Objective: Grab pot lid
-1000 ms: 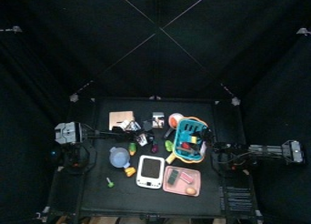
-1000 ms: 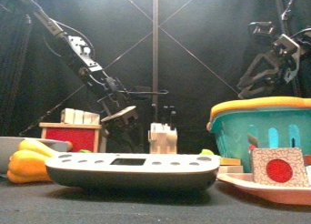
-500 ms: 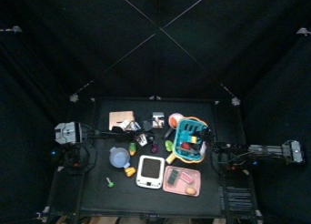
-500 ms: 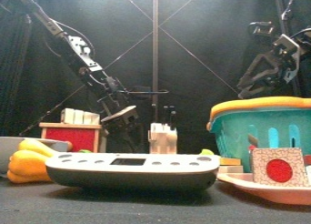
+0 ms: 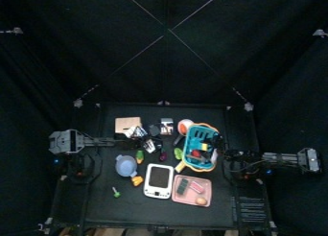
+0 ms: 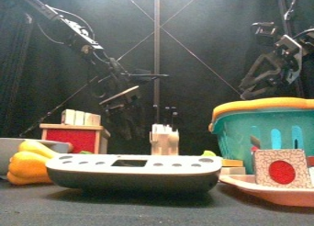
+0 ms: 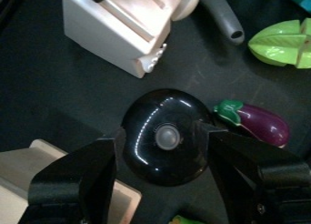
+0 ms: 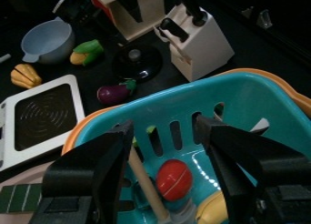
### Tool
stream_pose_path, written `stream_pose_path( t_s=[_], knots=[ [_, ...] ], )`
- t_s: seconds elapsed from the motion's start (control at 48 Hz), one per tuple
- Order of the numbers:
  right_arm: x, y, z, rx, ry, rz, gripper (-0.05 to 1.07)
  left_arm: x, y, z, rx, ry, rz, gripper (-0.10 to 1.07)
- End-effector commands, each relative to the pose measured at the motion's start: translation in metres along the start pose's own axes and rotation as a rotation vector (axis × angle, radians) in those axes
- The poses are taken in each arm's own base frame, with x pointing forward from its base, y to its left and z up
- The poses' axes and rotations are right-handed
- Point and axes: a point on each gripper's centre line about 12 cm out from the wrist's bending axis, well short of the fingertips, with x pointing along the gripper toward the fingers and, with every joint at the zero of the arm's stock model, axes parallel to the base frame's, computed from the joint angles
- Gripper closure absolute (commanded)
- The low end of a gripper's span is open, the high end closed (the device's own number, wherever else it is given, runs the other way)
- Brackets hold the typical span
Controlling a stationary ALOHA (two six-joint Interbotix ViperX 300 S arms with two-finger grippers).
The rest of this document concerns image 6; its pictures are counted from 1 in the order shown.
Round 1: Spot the wooden toy knife block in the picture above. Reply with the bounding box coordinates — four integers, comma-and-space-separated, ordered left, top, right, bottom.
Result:
148, 106, 182, 157

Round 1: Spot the white toy blocks row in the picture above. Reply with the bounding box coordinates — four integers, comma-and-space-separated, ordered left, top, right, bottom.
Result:
60, 108, 103, 127

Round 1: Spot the red wooden toy box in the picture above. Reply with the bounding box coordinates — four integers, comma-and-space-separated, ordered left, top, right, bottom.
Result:
37, 122, 112, 155

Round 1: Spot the teal basket with orange rim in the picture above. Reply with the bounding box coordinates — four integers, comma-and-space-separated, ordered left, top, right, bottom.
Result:
207, 96, 314, 175

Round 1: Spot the white toy tablet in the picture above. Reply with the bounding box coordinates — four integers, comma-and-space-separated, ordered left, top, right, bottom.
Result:
44, 153, 224, 195

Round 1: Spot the green toy vegetable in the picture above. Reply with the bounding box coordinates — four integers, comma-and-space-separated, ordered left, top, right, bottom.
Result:
202, 149, 218, 159

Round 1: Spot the orange toy bell pepper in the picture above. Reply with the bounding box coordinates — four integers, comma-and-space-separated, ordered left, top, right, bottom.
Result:
7, 140, 59, 186

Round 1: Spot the plain wooden block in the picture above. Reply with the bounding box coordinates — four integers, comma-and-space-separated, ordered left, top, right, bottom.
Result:
220, 158, 247, 175

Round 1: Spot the patterned block with red circle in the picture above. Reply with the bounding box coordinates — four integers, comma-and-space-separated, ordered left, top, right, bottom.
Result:
251, 148, 314, 189

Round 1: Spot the pink plastic tray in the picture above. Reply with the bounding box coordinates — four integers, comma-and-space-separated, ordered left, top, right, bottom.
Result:
218, 173, 314, 209

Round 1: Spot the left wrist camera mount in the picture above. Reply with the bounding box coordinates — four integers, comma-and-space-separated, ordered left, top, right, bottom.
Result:
98, 85, 142, 111

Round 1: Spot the vertical metal frame pole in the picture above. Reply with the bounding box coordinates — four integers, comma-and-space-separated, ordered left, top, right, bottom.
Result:
154, 0, 160, 124

